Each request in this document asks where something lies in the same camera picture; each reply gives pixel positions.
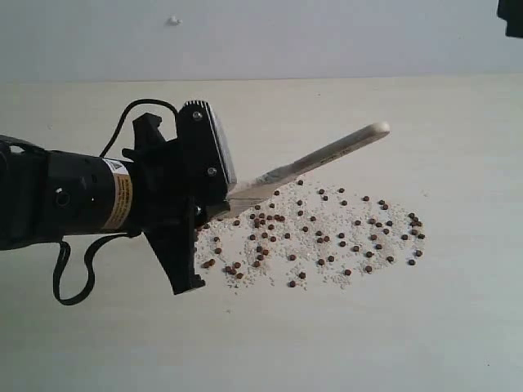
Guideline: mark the white wooden paint brush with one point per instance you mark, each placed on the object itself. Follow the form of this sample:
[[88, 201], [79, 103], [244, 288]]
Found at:
[[249, 193]]

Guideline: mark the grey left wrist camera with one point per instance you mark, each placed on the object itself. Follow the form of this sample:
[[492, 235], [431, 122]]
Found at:
[[206, 156]]

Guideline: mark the small white wall fixture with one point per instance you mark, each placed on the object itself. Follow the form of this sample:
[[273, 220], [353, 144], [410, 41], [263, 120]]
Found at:
[[173, 21]]

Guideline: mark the brown beans and rice grains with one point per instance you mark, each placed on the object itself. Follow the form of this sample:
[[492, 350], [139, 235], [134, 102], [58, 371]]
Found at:
[[307, 233]]

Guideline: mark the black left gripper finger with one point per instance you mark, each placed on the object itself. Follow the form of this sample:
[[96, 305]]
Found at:
[[173, 245], [206, 214]]

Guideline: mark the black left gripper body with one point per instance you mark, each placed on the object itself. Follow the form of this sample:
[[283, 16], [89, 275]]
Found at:
[[156, 189]]

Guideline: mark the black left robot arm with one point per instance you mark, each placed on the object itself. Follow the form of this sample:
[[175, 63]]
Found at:
[[49, 195]]

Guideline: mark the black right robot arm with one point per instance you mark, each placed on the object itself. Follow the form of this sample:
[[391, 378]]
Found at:
[[511, 11]]

